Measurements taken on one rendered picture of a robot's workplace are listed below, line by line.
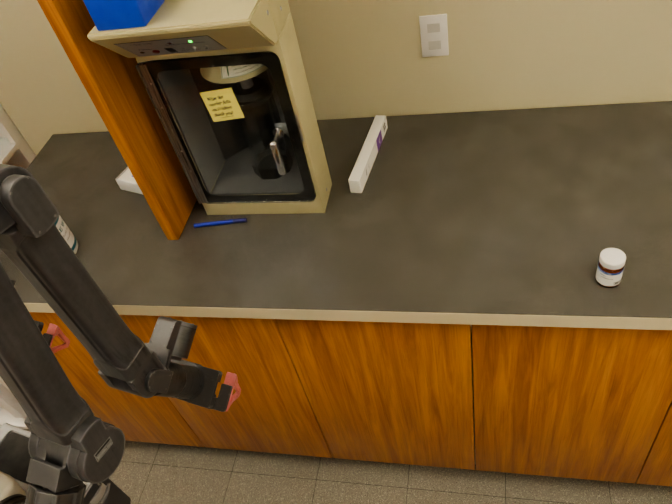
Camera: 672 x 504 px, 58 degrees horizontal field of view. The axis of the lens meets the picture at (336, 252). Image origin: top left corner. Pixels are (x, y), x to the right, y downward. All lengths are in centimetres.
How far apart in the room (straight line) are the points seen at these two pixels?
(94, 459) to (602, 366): 106
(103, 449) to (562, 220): 104
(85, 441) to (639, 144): 137
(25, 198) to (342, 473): 164
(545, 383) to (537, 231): 37
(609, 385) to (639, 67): 81
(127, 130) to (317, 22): 60
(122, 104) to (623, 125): 121
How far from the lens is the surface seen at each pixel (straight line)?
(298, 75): 136
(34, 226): 73
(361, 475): 214
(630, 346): 143
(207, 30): 116
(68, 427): 88
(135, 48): 129
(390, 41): 171
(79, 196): 191
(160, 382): 99
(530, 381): 154
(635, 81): 182
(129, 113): 144
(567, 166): 159
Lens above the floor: 196
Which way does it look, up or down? 46 degrees down
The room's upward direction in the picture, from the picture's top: 15 degrees counter-clockwise
